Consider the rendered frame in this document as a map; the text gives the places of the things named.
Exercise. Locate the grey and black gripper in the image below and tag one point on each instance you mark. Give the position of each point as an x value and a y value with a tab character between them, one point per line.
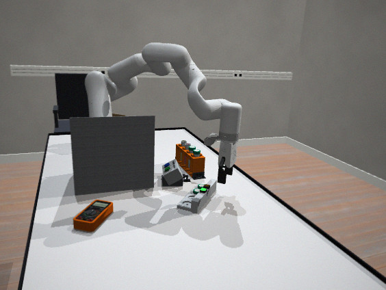
227	156

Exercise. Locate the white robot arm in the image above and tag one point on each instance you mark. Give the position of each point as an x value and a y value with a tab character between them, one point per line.
158	58

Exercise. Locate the orange handheld multimeter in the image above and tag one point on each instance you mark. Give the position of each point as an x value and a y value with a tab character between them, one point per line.
93	215

